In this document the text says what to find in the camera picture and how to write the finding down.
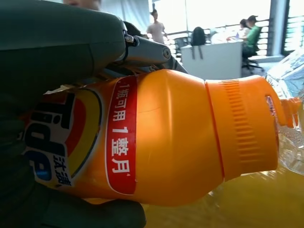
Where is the white curtain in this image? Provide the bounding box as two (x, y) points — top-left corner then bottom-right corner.
(101, 0), (151, 34)

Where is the black backpack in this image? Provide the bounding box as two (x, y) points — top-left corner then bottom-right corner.
(190, 27), (207, 60)

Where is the white desk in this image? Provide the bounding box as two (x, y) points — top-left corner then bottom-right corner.
(180, 40), (243, 81)

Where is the orange detergent bottle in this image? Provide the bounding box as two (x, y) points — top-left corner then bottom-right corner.
(20, 47), (304, 208)

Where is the standing person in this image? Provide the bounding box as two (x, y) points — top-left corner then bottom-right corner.
(146, 9), (168, 45)

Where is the black office chair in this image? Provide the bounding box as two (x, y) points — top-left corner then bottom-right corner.
(241, 27), (265, 72)

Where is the seated person in green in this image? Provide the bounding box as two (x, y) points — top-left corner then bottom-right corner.
(241, 15), (262, 59)

